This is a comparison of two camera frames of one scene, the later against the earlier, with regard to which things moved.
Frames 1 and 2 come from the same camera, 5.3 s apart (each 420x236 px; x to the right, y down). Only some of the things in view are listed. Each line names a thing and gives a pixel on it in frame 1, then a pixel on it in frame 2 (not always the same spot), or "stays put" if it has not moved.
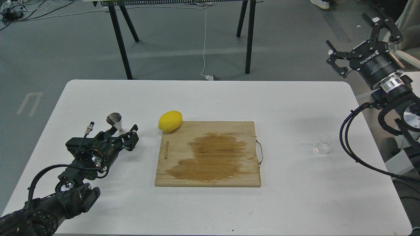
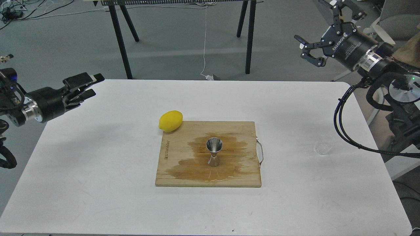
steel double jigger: (115, 118) -> (214, 145)
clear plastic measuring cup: (325, 144) stays put
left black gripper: (100, 151) -> (49, 101)
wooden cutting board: (210, 154) stays put
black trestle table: (114, 4) stays put
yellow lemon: (170, 121) stays put
